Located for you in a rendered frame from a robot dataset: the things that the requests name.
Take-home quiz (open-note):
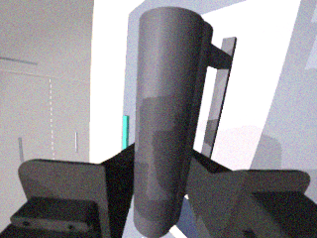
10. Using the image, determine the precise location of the white square tile with dark blue center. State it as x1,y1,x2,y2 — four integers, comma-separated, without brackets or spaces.
169,195,199,238

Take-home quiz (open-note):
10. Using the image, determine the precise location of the turquoise small trowel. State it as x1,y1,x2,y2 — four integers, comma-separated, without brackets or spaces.
123,116,129,150

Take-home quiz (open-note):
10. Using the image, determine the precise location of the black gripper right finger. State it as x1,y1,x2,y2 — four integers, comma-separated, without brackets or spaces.
185,149,311,238

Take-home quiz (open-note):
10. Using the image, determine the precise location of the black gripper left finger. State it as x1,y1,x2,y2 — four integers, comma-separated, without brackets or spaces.
18,143,135,238

